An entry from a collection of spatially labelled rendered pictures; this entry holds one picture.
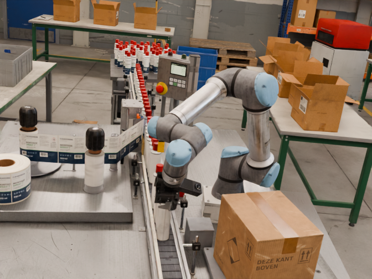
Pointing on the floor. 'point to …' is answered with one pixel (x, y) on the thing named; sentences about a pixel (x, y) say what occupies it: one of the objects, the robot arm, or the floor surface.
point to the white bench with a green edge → (35, 77)
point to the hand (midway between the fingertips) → (171, 207)
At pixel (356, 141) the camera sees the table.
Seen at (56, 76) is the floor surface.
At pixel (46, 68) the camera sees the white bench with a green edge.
